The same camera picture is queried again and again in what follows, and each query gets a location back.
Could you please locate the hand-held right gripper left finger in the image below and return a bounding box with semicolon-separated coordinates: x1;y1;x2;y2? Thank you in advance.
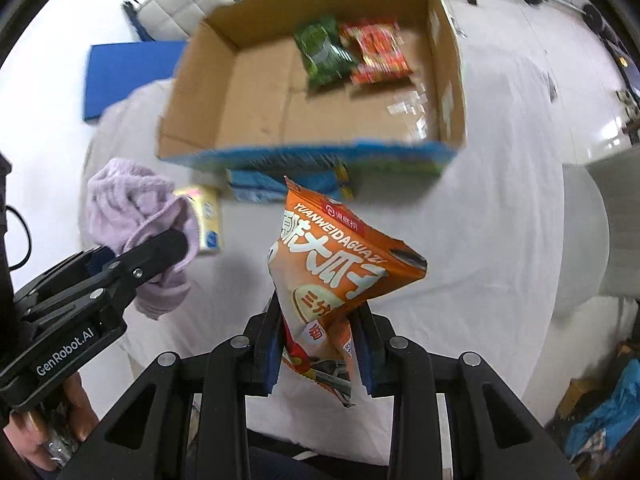
89;293;285;480

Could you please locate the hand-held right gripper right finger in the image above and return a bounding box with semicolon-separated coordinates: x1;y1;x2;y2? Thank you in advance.
348;301;581;480

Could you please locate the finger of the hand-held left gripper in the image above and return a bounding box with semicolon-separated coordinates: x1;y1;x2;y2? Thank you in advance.
85;229;190;311

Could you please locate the purple towel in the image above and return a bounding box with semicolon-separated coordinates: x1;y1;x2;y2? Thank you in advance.
84;158;202;321

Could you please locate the orange snack bag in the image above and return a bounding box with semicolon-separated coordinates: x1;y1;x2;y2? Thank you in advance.
267;176;428;408

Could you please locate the cardboard box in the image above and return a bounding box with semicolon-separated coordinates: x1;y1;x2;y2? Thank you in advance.
156;0;468;177

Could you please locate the green snack bag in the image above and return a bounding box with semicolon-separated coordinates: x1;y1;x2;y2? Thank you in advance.
293;14;357;92

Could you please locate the red snack bag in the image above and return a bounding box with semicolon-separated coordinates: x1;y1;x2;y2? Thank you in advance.
339;17;415;86

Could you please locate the person's left hand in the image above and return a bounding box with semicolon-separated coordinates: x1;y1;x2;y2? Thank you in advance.
5;372;101;471

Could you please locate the yellow small carton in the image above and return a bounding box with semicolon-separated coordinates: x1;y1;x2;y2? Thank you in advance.
172;185;224;257

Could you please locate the blue snack packet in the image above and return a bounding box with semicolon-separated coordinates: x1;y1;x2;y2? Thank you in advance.
226;162;353;203

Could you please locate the white tablecloth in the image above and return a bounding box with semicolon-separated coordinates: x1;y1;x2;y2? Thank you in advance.
80;35;571;466

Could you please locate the blue mat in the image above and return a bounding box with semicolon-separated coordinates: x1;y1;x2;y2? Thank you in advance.
82;40;191;123

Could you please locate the blue plastic bag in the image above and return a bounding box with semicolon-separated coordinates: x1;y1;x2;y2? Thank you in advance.
562;372;640;461

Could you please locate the white cushioned chair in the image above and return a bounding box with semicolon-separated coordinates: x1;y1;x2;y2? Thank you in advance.
135;0;251;41

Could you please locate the black barbell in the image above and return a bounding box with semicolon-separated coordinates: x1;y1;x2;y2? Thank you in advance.
517;0;606;31

